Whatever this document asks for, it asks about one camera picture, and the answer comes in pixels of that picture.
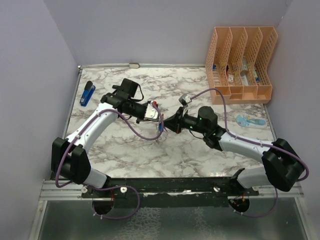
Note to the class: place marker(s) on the red handled keyring with rings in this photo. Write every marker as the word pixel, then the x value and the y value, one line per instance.
pixel 160 130

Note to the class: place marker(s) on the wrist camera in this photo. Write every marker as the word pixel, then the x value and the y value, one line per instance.
pixel 185 99
pixel 151 113

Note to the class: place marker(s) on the light blue packaged item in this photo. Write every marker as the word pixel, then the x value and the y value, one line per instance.
pixel 247 121

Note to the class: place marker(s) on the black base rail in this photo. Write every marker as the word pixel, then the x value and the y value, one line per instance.
pixel 127 193

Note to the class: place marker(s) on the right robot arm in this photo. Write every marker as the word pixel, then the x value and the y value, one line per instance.
pixel 280 168

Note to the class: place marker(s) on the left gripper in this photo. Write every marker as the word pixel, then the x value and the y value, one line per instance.
pixel 139 120

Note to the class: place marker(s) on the peach desk file organizer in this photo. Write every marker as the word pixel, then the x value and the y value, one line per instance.
pixel 237 62

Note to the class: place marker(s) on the blue stapler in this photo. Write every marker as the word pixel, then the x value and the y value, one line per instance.
pixel 87 93

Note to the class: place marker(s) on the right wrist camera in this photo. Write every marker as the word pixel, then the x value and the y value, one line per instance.
pixel 185 99

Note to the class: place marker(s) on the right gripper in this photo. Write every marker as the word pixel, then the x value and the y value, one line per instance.
pixel 175 122

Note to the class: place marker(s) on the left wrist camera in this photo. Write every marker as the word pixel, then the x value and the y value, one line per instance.
pixel 151 113

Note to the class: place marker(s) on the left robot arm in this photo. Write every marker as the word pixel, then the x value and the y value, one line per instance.
pixel 69 156

